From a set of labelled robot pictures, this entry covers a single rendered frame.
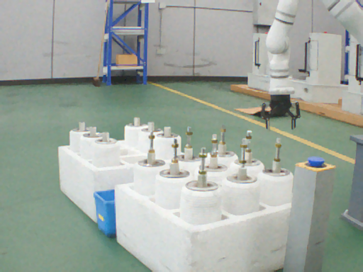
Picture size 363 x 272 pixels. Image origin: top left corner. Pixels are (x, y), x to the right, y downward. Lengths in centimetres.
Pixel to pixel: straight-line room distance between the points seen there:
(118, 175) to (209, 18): 655
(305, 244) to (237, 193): 21
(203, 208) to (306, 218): 24
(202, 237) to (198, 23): 695
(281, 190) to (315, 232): 18
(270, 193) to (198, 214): 23
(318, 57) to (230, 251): 367
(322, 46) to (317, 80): 35
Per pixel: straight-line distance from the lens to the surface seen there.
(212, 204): 102
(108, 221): 136
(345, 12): 148
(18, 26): 744
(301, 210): 104
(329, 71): 466
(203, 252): 101
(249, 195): 108
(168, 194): 111
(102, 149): 147
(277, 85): 159
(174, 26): 768
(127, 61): 702
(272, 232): 114
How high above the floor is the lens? 56
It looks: 11 degrees down
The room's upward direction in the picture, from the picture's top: 1 degrees clockwise
